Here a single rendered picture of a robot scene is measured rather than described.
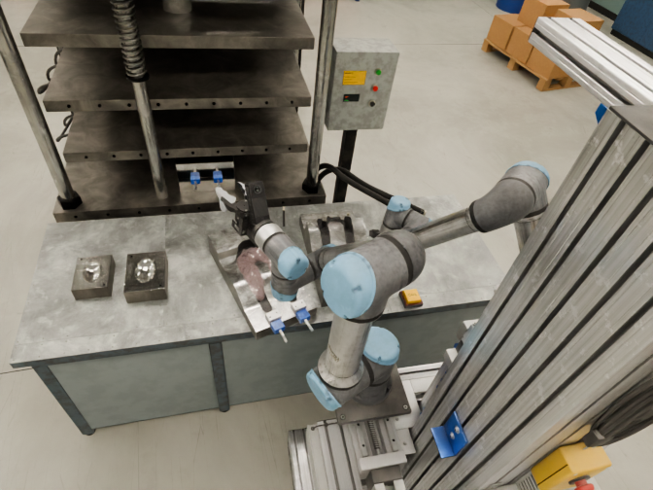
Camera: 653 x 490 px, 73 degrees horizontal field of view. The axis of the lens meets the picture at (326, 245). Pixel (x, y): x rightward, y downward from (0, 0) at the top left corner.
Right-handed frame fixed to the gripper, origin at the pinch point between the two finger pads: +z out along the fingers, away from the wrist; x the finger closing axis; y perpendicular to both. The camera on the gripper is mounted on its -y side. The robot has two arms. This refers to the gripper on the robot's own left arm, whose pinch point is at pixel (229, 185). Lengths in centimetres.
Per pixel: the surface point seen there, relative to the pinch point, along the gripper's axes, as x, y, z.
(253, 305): 14, 59, -2
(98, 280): -29, 64, 40
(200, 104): 29, 15, 76
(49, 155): -28, 42, 96
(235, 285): 11, 55, 8
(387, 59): 106, -13, 47
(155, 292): -14, 63, 24
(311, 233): 50, 46, 13
